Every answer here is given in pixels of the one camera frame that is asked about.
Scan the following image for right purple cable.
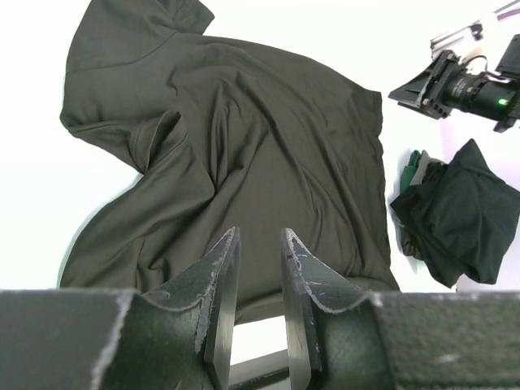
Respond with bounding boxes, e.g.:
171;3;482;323
495;0;520;21

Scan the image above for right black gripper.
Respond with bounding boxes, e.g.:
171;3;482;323
388;50;483;119

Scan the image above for green folded shirt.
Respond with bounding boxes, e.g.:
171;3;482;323
400;150;431;193

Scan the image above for aluminium frame rail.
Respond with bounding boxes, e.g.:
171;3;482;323
430;21;483;52

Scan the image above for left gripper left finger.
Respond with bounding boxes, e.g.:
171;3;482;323
99;227;241;389

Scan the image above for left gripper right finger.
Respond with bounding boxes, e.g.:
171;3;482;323
281;228;394;389

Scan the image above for black printed t shirt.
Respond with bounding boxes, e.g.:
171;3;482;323
59;1;398;323

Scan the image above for stack of folded black shirts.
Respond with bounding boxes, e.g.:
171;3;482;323
391;140;519;288

